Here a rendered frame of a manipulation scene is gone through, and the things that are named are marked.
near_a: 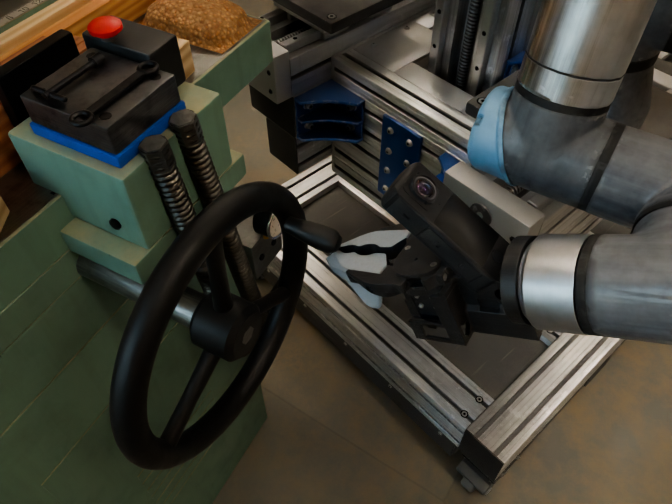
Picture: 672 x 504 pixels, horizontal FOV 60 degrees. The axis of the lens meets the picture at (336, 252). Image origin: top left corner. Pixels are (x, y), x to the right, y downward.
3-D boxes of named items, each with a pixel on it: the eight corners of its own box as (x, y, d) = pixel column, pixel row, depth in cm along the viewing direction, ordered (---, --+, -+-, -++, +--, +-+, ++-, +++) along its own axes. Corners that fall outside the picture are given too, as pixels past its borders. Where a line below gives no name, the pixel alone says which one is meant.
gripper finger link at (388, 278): (343, 293, 54) (424, 301, 48) (336, 281, 54) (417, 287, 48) (368, 260, 57) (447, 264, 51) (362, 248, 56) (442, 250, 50)
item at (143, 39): (121, 169, 49) (100, 114, 45) (25, 130, 52) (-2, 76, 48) (213, 88, 56) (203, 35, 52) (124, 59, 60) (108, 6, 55)
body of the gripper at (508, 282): (408, 339, 55) (534, 359, 47) (374, 270, 51) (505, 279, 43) (443, 284, 59) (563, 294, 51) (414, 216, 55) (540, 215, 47)
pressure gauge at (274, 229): (272, 256, 88) (267, 218, 82) (250, 247, 89) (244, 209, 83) (293, 229, 92) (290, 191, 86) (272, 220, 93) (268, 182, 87)
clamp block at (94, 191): (146, 255, 55) (119, 183, 48) (40, 206, 59) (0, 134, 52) (236, 161, 63) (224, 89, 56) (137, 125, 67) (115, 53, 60)
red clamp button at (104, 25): (108, 44, 51) (104, 33, 50) (82, 36, 52) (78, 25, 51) (131, 28, 53) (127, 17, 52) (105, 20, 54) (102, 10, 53)
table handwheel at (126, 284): (235, 471, 67) (78, 498, 40) (101, 395, 73) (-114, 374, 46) (341, 245, 72) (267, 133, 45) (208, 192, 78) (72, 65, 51)
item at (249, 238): (258, 281, 94) (253, 249, 88) (196, 254, 98) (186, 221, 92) (285, 246, 99) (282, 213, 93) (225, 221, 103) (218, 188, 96)
